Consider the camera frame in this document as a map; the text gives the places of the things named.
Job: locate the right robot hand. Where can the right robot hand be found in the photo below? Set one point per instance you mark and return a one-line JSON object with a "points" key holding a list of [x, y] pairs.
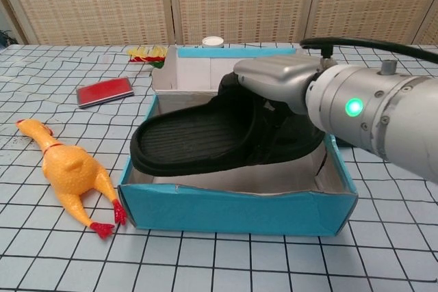
{"points": [[277, 75]]}

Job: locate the black slipper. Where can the black slipper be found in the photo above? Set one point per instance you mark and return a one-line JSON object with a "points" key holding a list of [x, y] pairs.
{"points": [[191, 138]]}

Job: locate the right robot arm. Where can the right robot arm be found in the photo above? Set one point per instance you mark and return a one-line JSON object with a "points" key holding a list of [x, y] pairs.
{"points": [[386, 117]]}

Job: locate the blue cardboard shoe box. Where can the blue cardboard shoe box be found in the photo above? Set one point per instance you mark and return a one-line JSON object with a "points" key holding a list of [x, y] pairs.
{"points": [[222, 213]]}

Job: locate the white round jar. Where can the white round jar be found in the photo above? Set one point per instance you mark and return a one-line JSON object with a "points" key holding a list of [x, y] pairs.
{"points": [[212, 42]]}

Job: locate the beige woven folding screen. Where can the beige woven folding screen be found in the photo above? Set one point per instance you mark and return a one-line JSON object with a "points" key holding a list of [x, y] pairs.
{"points": [[239, 1]]}

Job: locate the yellow red green feather toy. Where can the yellow red green feather toy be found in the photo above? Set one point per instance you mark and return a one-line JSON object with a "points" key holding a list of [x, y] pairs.
{"points": [[147, 56]]}

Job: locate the red flat case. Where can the red flat case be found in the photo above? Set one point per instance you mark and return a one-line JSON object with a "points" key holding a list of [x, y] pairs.
{"points": [[104, 90]]}

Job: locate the yellow rubber chicken toy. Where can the yellow rubber chicken toy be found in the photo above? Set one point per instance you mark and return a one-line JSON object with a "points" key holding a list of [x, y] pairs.
{"points": [[68, 172]]}

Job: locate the dark leafy plant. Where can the dark leafy plant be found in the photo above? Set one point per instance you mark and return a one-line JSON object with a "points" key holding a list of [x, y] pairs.
{"points": [[5, 37]]}

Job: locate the checkered white tablecloth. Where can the checkered white tablecloth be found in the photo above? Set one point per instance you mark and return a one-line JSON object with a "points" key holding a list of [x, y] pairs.
{"points": [[68, 264]]}

